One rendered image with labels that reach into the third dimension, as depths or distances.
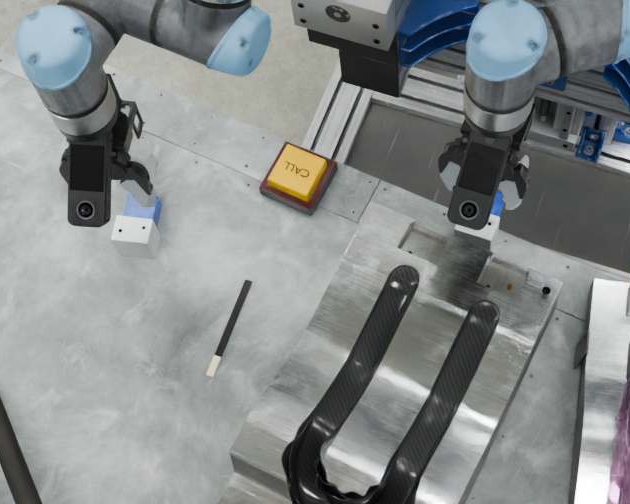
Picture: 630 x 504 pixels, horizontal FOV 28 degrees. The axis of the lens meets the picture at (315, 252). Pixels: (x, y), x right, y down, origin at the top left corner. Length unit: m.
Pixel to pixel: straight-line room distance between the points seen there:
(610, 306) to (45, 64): 0.75
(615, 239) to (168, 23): 1.23
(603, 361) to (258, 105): 1.33
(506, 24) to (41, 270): 0.77
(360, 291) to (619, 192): 0.93
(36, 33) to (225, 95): 1.44
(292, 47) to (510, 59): 1.56
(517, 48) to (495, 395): 0.46
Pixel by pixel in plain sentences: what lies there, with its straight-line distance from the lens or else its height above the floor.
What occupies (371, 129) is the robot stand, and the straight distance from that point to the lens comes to 2.42.
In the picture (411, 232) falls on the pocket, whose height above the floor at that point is 0.86.
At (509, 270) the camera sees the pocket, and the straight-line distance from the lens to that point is 1.59.
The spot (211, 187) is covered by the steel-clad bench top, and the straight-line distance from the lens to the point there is 1.73.
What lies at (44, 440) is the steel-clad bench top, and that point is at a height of 0.80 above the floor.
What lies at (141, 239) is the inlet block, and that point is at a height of 0.85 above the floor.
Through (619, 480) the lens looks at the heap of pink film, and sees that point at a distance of 1.49.
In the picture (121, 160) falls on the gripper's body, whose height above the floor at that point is 1.06.
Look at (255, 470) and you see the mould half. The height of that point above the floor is 0.91.
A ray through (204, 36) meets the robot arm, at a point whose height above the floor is 1.25.
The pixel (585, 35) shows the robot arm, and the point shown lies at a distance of 1.29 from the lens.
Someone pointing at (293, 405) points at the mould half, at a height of 0.92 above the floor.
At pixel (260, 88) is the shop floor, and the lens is 2.73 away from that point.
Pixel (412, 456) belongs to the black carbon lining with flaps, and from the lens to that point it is 1.47.
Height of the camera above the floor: 2.34
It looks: 67 degrees down
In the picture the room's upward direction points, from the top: 12 degrees counter-clockwise
